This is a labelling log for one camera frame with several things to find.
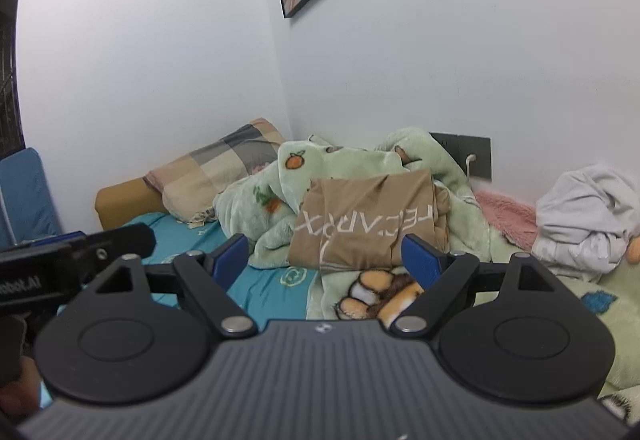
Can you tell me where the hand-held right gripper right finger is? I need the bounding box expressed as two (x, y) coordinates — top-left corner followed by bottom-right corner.
(390, 234), (556, 338)

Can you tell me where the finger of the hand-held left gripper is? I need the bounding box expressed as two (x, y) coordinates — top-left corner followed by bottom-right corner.
(70, 223), (156, 273)
(17, 231), (87, 248)

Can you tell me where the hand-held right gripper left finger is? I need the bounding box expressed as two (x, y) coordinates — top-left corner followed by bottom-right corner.
(96, 234), (259, 338)

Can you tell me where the tan t-shirt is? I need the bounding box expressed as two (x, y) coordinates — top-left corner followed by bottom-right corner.
(288, 168), (451, 273)

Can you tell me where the person's left hand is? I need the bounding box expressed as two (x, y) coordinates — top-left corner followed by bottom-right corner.
(0, 355), (43, 417)

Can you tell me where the tan bed headboard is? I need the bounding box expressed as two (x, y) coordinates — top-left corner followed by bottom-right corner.
(95, 177), (166, 231)

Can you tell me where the teal printed bed sheet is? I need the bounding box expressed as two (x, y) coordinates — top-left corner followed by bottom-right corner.
(122, 212), (321, 321)

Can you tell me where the blue covered chair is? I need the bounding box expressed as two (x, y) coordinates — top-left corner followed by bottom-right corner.
(0, 147), (63, 248)

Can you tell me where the plaid pillow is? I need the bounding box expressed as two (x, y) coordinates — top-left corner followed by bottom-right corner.
(144, 118), (287, 224)

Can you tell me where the pink fleece blanket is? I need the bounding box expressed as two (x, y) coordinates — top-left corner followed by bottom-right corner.
(472, 190), (538, 251)

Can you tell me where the green printed fleece blanket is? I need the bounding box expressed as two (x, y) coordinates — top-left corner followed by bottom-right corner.
(214, 127), (640, 421)

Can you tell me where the white crumpled garment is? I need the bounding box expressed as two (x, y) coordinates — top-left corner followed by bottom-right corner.
(531, 164), (640, 283)

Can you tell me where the dark barred window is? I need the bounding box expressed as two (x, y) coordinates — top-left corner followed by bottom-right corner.
(0, 0), (28, 158)

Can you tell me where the dark wall outlet panel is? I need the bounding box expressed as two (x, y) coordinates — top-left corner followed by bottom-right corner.
(429, 132), (493, 181)

